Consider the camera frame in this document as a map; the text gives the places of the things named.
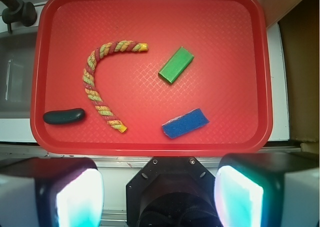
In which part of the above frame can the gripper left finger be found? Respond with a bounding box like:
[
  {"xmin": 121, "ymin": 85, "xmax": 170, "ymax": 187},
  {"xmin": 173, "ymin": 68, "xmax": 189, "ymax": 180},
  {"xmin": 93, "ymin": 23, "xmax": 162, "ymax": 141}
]
[{"xmin": 0, "ymin": 157, "xmax": 104, "ymax": 227}]

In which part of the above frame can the brown cardboard box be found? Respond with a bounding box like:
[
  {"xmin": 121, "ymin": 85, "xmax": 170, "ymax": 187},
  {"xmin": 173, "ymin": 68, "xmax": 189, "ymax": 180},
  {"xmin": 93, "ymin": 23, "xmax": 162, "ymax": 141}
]
[{"xmin": 279, "ymin": 0, "xmax": 320, "ymax": 153}]

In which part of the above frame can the dark green plastic pickle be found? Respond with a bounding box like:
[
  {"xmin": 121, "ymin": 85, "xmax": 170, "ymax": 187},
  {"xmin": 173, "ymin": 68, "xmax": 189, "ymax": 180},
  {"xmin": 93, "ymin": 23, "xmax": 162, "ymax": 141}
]
[{"xmin": 43, "ymin": 108, "xmax": 86, "ymax": 125}]

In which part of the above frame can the blue sponge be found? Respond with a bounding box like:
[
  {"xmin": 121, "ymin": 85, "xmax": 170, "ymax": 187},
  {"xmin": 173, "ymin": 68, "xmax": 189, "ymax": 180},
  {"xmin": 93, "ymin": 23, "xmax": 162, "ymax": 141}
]
[{"xmin": 161, "ymin": 108, "xmax": 210, "ymax": 139}]

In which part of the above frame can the green rectangular block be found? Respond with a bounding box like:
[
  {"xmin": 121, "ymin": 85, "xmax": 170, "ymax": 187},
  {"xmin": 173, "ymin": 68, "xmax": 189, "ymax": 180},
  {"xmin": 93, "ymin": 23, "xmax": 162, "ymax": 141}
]
[{"xmin": 158, "ymin": 46, "xmax": 195, "ymax": 84}]

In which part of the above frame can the grey toy faucet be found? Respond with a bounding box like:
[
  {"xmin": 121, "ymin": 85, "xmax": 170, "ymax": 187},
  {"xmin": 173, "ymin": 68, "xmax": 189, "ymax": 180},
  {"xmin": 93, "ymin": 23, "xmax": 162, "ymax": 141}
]
[{"xmin": 0, "ymin": 0, "xmax": 38, "ymax": 34}]

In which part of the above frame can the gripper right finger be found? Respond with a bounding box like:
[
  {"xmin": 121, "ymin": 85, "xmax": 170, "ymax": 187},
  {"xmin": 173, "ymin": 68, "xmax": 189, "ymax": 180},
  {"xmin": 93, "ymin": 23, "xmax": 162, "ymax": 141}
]
[{"xmin": 214, "ymin": 152, "xmax": 320, "ymax": 227}]

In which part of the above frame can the red plastic tray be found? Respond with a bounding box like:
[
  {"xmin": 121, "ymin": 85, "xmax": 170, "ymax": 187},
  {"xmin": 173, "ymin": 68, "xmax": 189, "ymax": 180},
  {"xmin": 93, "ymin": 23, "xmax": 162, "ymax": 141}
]
[{"xmin": 30, "ymin": 0, "xmax": 273, "ymax": 157}]

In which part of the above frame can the multicoloured twisted rope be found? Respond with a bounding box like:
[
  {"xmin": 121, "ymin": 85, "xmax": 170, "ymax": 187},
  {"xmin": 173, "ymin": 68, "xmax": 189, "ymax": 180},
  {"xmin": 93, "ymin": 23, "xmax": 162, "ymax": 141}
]
[{"xmin": 82, "ymin": 41, "xmax": 150, "ymax": 134}]

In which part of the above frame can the grey toy sink basin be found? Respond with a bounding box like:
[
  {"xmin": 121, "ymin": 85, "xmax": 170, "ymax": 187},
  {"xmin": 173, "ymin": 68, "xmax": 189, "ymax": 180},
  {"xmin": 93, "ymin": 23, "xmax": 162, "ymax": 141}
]
[{"xmin": 0, "ymin": 32, "xmax": 37, "ymax": 119}]

